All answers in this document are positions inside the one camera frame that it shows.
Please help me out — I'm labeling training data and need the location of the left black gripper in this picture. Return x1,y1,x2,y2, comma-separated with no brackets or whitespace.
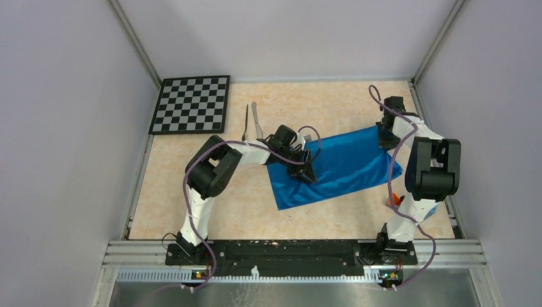
278,147,317,185

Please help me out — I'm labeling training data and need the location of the blue cloth napkin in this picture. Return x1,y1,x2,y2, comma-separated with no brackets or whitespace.
267,125,391,210

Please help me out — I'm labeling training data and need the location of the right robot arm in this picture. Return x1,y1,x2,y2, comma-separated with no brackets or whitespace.
375,96,461,264

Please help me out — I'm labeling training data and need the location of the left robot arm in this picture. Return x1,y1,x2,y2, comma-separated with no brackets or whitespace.
167,125,323,265

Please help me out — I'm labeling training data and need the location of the orange toy piece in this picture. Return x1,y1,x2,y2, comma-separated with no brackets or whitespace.
385,193,403,208

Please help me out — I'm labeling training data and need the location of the silver table knife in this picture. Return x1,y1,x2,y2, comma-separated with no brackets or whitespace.
251,102,264,139

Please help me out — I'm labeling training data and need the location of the dark metal fork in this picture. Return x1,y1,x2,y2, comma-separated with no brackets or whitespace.
242,104,249,141

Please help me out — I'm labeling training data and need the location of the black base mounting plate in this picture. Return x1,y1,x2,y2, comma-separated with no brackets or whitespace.
165,239,418,278

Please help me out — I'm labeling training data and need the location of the black white checkerboard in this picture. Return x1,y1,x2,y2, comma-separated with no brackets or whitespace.
148,75,230,135

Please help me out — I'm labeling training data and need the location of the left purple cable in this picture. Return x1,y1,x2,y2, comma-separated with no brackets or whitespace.
182,125,323,291

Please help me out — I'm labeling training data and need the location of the white toothed cable rail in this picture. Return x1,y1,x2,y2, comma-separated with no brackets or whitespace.
116,269,382,284

